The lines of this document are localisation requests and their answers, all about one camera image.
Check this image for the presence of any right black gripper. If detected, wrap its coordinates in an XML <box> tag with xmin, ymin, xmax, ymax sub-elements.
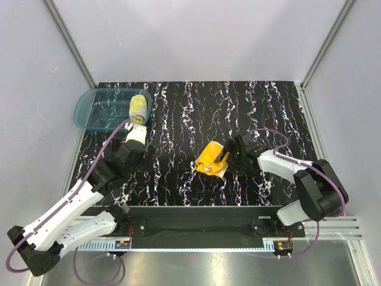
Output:
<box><xmin>214</xmin><ymin>139</ymin><xmax>248</xmax><ymax>177</ymax></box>

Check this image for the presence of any grey orange towel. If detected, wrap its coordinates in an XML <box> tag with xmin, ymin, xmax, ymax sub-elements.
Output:
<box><xmin>195</xmin><ymin>141</ymin><xmax>229</xmax><ymax>178</ymax></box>

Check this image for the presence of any grey yellow frog towel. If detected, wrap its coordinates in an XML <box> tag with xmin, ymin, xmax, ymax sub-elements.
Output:
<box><xmin>129</xmin><ymin>94</ymin><xmax>148</xmax><ymax>125</ymax></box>

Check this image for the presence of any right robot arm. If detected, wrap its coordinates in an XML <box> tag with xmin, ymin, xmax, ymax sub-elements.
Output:
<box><xmin>217</xmin><ymin>133</ymin><xmax>349</xmax><ymax>237</ymax></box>

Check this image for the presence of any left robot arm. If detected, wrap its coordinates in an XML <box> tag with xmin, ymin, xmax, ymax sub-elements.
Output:
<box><xmin>6</xmin><ymin>139</ymin><xmax>155</xmax><ymax>276</ymax></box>

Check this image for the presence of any blue transparent plastic container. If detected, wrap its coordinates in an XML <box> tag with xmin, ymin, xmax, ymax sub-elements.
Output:
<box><xmin>73</xmin><ymin>88</ymin><xmax>152</xmax><ymax>133</ymax></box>

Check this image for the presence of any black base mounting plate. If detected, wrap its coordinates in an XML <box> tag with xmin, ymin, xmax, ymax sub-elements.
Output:
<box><xmin>109</xmin><ymin>206</ymin><xmax>305</xmax><ymax>251</ymax></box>

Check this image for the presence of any left orange connector box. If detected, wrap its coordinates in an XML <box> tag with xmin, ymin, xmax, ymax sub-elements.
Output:
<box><xmin>114</xmin><ymin>240</ymin><xmax>131</xmax><ymax>249</ymax></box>

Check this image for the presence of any orange connector box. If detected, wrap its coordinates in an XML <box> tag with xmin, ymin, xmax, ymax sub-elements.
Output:
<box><xmin>275</xmin><ymin>241</ymin><xmax>293</xmax><ymax>254</ymax></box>
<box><xmin>114</xmin><ymin>240</ymin><xmax>131</xmax><ymax>249</ymax></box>

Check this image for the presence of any right orange connector box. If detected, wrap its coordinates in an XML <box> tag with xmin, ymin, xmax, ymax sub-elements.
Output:
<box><xmin>275</xmin><ymin>241</ymin><xmax>293</xmax><ymax>254</ymax></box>

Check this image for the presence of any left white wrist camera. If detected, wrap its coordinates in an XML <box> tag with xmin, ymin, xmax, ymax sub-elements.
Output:
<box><xmin>124</xmin><ymin>122</ymin><xmax>147</xmax><ymax>145</ymax></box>

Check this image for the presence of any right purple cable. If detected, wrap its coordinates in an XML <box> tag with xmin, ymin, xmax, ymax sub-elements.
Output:
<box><xmin>248</xmin><ymin>128</ymin><xmax>348</xmax><ymax>259</ymax></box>

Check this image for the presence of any aluminium frame rail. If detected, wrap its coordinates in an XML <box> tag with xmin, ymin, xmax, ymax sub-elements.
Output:
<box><xmin>38</xmin><ymin>216</ymin><xmax>364</xmax><ymax>254</ymax></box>

